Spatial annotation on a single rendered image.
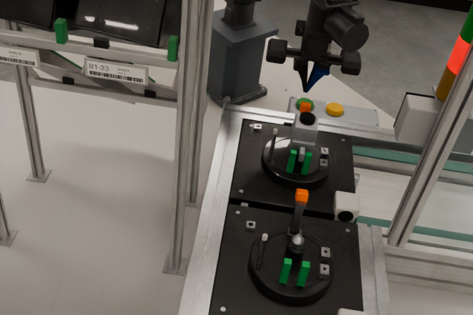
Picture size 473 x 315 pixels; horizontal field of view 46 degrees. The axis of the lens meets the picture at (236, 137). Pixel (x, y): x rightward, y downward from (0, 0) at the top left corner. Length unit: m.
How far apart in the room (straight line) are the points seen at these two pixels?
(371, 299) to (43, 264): 0.58
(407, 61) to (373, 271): 2.66
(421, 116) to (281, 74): 0.75
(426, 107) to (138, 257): 0.58
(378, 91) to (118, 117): 2.08
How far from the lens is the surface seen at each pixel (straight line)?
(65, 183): 1.21
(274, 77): 1.56
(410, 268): 1.10
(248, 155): 1.12
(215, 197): 1.05
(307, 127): 1.03
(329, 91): 1.55
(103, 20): 0.81
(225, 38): 1.31
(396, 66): 3.49
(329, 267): 0.94
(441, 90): 0.87
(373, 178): 1.23
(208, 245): 0.97
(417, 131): 0.91
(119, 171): 1.23
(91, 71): 0.79
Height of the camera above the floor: 1.72
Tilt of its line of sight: 40 degrees down
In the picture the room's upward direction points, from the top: 8 degrees clockwise
